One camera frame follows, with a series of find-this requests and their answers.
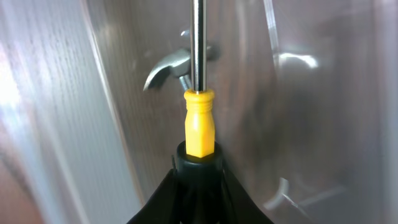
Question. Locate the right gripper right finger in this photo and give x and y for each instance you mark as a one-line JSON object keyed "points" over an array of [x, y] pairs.
{"points": [[237, 205]]}

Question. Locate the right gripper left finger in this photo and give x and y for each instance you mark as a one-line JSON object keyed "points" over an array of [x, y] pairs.
{"points": [[162, 207]]}

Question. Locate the black yellow screwdriver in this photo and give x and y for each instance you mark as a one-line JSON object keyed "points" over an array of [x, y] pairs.
{"points": [[198, 161]]}

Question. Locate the small black-handled hammer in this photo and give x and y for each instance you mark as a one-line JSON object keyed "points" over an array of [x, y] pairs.
{"points": [[178, 65]]}

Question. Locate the clear plastic container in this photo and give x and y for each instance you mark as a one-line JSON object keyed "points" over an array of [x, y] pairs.
{"points": [[305, 106]]}

